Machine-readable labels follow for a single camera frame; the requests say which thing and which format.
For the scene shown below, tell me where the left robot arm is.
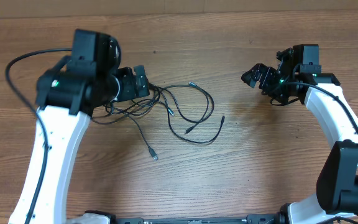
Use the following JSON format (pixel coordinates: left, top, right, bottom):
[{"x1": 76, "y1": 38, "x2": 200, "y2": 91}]
[{"x1": 9, "y1": 29, "x2": 150, "y2": 223}]

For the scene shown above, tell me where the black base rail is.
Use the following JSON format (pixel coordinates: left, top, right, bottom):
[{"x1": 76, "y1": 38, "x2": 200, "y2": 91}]
[{"x1": 111, "y1": 214, "x2": 282, "y2": 224}]

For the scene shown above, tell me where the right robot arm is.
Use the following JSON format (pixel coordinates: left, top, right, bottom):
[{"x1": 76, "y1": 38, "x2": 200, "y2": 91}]
[{"x1": 241, "y1": 44, "x2": 358, "y2": 223}]

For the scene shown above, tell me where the black usb cable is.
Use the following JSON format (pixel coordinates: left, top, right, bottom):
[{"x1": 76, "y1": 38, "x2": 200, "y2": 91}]
[{"x1": 91, "y1": 81, "x2": 226, "y2": 162}]

